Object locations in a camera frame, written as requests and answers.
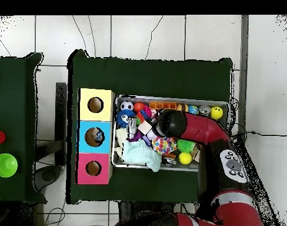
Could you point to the colourful printed packet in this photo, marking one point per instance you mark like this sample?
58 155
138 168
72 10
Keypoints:
164 146

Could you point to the mint green cloth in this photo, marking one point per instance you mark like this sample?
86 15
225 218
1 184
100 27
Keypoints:
141 155

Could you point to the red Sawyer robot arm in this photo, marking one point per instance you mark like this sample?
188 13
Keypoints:
204 129

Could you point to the clear mesh bin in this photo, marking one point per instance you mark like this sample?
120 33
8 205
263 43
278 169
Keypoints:
119 162

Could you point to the wooden box with three holes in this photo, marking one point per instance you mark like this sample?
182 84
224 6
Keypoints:
84 136

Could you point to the small wooden block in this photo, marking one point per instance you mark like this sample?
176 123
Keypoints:
144 128

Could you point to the small red ball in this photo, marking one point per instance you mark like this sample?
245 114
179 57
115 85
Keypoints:
139 107

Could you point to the small blue spiky ball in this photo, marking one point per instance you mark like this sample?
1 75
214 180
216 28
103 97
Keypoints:
124 119

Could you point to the small soccer ball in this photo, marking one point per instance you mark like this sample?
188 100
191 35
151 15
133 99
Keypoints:
127 106

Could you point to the orange plastic toy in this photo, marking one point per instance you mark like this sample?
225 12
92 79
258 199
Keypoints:
162 105

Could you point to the green spiky ball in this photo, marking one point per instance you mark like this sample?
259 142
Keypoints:
186 146

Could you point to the plain yellow ball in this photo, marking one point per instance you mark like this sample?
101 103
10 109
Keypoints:
185 158

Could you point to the yellow smiley ball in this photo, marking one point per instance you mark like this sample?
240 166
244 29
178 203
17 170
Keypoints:
217 112

